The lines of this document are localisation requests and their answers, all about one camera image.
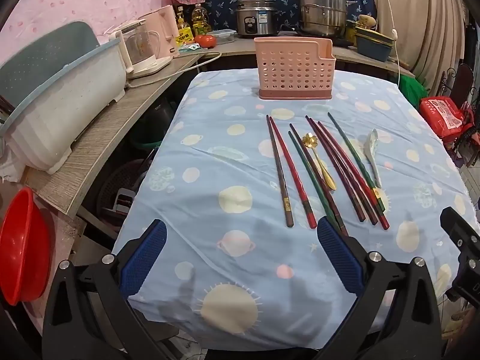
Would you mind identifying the pink perforated utensil basket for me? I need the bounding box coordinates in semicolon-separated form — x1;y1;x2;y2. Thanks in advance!
254;37;335;101

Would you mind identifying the yellow bowl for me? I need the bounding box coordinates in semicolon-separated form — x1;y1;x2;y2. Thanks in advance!
355;26;395;44

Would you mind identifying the cooking oil bottle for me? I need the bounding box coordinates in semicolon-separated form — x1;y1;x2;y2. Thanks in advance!
191;3;211;37

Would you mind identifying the pink dotted curtain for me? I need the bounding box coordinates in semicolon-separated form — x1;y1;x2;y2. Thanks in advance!
10;0;178;55

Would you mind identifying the white kettle power cable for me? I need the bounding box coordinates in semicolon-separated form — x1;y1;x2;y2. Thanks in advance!
127;50;223;90

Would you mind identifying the dark red chopstick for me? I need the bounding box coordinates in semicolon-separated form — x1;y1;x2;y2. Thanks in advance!
310;118;378;226
305;115;366;223

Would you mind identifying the red plastic bag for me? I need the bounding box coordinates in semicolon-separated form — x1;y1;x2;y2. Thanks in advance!
419;96;475;140

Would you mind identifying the red plastic basin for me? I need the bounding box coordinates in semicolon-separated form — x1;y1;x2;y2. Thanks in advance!
0;187;52;307

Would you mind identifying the pink electric kettle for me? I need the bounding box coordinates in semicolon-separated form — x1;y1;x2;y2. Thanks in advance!
138;5;180;59

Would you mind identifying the yellow metal pot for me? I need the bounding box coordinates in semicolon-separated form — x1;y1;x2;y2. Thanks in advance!
346;20;361;45

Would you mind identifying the blue planet print tablecloth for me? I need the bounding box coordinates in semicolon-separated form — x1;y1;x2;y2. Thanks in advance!
112;67;476;341

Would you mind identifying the gold flower spoon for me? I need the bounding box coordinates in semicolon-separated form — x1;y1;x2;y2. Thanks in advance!
302;132;337;191

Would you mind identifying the red tomato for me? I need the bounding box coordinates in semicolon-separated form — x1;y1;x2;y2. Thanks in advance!
194;34;218;49

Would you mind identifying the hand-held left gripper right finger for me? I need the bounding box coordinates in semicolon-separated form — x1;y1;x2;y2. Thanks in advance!
316;217;444;360

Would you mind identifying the steel rice cooker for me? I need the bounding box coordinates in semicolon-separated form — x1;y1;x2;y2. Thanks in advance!
235;0;280;39

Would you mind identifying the green chopstick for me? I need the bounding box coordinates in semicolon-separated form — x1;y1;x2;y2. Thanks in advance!
287;130;340;229
327;112;385;212

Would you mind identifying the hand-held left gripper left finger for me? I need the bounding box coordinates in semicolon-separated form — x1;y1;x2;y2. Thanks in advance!
41;218;168;360

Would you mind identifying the brown plastic basket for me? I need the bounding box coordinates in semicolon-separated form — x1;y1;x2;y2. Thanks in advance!
96;158;151;217

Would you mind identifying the dark blue bowl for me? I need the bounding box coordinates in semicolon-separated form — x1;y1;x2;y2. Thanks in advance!
355;37;394;63

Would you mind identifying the dark brown chopstick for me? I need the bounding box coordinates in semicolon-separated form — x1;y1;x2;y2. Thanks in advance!
289;123;349;236

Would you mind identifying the steel steamer pot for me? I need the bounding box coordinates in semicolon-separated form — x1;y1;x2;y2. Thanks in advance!
298;0;349;38

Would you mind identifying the white cord with switch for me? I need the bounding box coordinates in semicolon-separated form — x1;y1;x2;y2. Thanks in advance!
378;0;403;80

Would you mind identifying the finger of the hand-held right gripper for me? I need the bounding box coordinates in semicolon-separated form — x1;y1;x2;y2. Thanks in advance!
440;206;480;251

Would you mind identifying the green plastic bag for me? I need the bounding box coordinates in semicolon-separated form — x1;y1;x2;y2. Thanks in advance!
398;75;429;110

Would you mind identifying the glass kettle white handle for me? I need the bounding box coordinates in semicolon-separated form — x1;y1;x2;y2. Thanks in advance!
113;20;172;80

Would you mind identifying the beige curtain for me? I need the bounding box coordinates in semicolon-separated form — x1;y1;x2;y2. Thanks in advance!
373;0;474;85

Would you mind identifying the yellow labelled bottle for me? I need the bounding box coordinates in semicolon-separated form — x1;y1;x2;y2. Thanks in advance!
176;11;194;44

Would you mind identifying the blue white dish drainer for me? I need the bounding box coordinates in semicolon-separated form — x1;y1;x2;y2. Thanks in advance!
0;20;129;176

